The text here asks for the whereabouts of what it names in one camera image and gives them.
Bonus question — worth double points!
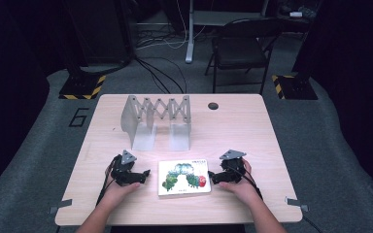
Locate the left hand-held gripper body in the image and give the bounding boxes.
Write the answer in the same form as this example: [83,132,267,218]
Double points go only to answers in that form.
[111,150,144,187]

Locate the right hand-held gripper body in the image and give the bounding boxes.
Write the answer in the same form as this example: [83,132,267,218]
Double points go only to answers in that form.
[219,149,248,184]

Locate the white caterpillar picture book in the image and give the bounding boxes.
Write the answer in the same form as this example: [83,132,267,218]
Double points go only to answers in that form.
[156,158,213,197]

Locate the person's left hand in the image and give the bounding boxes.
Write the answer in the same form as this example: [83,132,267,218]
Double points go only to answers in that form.
[104,158,141,209]

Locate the person's right hand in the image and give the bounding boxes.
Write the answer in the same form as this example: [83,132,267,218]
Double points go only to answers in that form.
[219,157,260,207]

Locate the grey expandable metal book rack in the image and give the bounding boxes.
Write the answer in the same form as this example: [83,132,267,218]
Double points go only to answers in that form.
[119,94,192,152]

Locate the black yellow striped stand base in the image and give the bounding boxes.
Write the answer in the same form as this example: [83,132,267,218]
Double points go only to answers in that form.
[270,74,320,101]
[58,74,107,101]

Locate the black folding chair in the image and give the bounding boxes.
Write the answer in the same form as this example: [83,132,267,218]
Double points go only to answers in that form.
[204,17,285,96]

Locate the white desk leg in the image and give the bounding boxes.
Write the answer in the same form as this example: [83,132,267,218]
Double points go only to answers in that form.
[185,0,196,64]

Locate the black cabinet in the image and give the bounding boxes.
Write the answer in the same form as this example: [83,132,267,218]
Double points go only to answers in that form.
[62,0,136,66]

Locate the grey desk top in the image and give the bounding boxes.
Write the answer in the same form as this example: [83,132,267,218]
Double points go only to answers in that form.
[192,10,270,27]

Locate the right hand-held gripper black cable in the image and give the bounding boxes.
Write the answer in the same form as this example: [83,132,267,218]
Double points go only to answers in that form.
[228,166,264,201]

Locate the hand-held gripper black cable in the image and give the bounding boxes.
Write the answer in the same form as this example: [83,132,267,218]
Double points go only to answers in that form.
[228,166,264,201]
[95,155,121,207]

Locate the left hand-held gripper black cable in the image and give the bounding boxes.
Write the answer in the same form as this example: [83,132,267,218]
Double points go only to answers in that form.
[95,155,121,207]

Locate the grey metal table bracket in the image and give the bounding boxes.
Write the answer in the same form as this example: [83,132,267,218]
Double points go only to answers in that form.
[284,196,310,214]
[48,198,74,215]

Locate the black floor cables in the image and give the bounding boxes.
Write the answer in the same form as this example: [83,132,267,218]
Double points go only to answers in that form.
[134,56,188,95]

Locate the white floor cables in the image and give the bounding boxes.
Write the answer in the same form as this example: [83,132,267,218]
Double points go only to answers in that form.
[135,0,209,51]

